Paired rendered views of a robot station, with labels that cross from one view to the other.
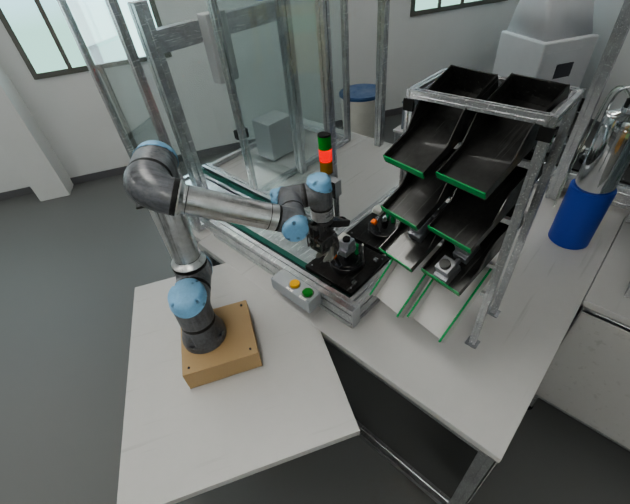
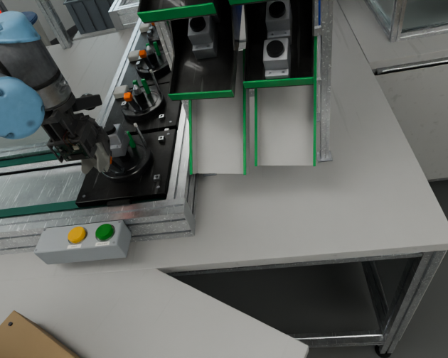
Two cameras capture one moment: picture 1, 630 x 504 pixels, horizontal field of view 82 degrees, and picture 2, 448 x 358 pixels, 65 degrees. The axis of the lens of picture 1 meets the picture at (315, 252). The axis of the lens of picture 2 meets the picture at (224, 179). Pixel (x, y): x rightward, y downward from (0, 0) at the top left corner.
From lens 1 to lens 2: 0.52 m
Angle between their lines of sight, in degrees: 25
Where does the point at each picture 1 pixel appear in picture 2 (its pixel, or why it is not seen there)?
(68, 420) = not seen: outside the picture
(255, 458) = not seen: outside the picture
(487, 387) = (377, 185)
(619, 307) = (397, 52)
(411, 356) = (283, 214)
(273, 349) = (110, 344)
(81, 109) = not seen: outside the picture
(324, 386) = (219, 331)
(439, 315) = (289, 139)
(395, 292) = (219, 150)
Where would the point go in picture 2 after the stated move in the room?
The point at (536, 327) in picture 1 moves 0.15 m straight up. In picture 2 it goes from (359, 106) to (364, 62)
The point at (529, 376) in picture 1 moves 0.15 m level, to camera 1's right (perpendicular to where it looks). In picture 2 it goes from (397, 148) to (423, 117)
